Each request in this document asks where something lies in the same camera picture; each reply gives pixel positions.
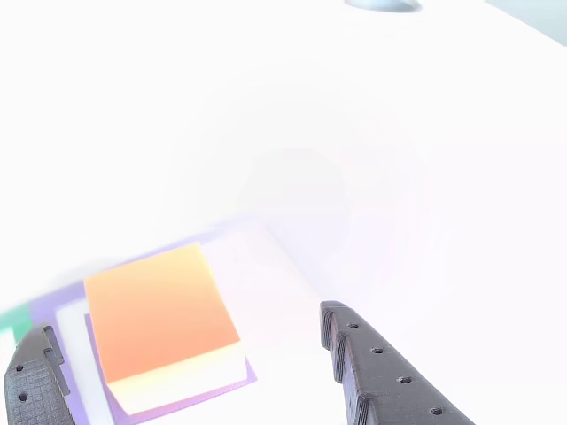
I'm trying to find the orange block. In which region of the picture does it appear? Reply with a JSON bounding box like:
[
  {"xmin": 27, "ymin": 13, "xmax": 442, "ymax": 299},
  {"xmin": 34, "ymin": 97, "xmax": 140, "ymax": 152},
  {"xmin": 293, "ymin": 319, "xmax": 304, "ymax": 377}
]
[{"xmin": 83, "ymin": 241, "xmax": 248, "ymax": 416}]

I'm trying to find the purple flat block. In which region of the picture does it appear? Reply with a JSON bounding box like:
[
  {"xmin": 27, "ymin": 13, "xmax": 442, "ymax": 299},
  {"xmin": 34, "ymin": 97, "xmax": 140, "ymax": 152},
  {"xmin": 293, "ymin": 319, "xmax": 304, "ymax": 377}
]
[{"xmin": 83, "ymin": 312, "xmax": 259, "ymax": 425}]

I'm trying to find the purple square frame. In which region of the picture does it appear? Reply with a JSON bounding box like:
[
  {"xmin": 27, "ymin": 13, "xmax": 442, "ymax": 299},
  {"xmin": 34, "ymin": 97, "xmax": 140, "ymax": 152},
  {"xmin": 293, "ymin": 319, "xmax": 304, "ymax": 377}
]
[{"xmin": 28, "ymin": 229, "xmax": 222, "ymax": 425}]

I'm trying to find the grey oval desk grommet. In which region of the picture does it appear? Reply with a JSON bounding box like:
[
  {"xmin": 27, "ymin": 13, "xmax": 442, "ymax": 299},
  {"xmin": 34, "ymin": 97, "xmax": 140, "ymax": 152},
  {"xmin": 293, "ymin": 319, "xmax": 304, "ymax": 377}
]
[{"xmin": 344, "ymin": 0, "xmax": 422, "ymax": 13}]

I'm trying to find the green square frame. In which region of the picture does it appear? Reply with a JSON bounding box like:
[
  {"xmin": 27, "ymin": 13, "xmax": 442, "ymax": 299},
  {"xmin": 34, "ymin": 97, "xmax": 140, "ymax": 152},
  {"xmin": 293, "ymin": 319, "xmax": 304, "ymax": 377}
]
[{"xmin": 0, "ymin": 303, "xmax": 35, "ymax": 344}]

